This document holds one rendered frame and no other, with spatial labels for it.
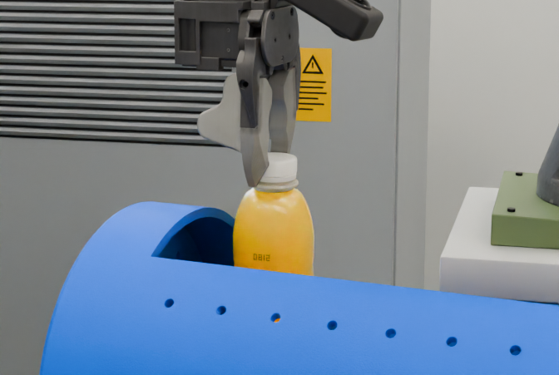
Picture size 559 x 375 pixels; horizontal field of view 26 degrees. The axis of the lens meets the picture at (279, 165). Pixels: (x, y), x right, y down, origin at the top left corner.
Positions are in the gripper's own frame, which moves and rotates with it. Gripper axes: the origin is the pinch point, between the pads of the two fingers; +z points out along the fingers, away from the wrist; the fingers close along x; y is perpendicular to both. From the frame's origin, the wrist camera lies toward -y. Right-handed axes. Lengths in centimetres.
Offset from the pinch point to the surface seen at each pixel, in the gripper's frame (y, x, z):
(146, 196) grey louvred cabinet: 82, -124, 37
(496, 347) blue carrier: -22.8, 15.8, 7.3
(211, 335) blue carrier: -2.7, 17.1, 8.8
